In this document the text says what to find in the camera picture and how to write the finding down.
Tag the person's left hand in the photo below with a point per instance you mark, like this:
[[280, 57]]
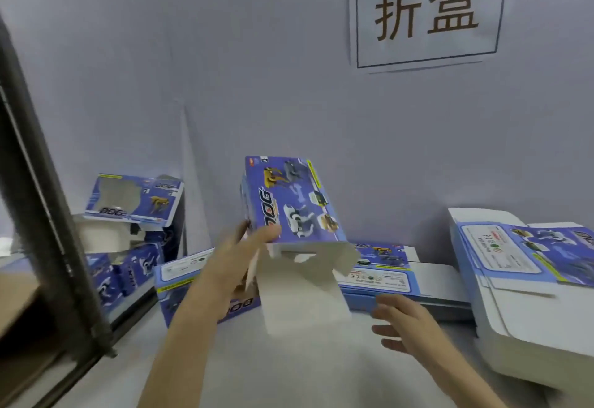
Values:
[[232, 264]]

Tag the person's right hand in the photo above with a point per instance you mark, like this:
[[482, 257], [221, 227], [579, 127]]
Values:
[[413, 329]]

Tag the blue dog-print cardboard box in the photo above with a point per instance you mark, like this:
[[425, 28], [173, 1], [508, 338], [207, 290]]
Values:
[[297, 199], [181, 268]]

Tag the pile of blue boxes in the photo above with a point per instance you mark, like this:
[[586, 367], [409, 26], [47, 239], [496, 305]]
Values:
[[135, 199]]

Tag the person's right forearm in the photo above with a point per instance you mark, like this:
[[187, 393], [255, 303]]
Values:
[[469, 383]]

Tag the person's left forearm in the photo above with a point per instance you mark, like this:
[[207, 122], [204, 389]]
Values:
[[181, 357]]

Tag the brown cardboard sheet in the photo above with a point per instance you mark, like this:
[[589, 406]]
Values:
[[14, 301]]

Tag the white paper wall sign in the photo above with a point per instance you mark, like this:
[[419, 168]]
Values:
[[429, 55]]

